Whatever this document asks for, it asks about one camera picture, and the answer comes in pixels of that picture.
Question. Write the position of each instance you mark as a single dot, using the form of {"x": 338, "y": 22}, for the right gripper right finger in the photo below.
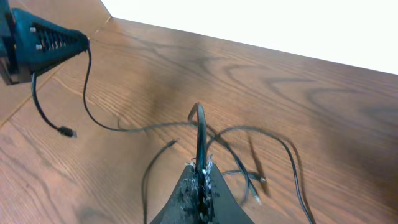
{"x": 222, "y": 206}

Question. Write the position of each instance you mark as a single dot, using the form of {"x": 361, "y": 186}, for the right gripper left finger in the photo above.
{"x": 182, "y": 206}

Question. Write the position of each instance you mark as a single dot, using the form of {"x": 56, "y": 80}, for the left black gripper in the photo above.
{"x": 28, "y": 41}

